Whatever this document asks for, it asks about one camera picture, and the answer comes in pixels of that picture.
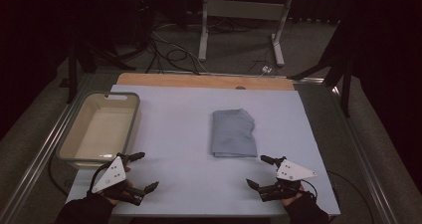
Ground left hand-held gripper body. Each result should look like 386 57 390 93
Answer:
88 152 147 207

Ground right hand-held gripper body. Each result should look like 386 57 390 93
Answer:
258 155 317 203

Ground beige plastic basin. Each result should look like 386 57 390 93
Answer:
55 91 141 169

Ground blue cloth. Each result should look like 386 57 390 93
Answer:
210 108 259 158

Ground person's left hand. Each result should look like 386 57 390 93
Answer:
105 165 134 207

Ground person's right hand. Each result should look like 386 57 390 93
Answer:
282 183 308 208

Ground pale blue table mat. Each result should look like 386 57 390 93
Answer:
66 84 341 217

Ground black stand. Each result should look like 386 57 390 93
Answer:
288 18 354 118
59 34 137 105

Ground wooden board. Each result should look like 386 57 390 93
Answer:
116 72 296 92

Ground dark computer tower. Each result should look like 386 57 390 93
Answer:
112 0 155 48

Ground left hand-held gripper cable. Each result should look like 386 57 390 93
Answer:
89 160 117 195

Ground hand-held gripper cable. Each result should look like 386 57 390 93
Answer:
302 179 318 199
89 160 117 195

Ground right hand-held gripper cable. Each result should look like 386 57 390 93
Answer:
302 179 318 199

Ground black cable on table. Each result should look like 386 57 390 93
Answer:
326 170 375 224
48 153 71 196

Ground aluminium table rail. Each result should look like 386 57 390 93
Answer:
0 74 98 224
145 69 325 85
329 84 404 224

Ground black floor cables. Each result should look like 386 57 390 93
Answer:
145 21 202 76

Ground white floor cable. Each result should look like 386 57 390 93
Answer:
151 30 211 74

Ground grey metal stand frame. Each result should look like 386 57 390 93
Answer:
197 0 296 68

